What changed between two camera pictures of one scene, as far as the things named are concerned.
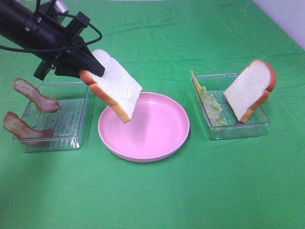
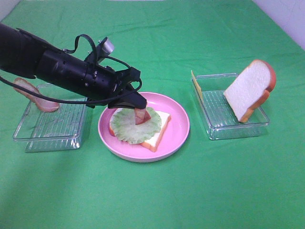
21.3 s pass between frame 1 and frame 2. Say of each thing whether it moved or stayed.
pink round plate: stayed
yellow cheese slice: stayed
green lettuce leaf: moved
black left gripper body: moved
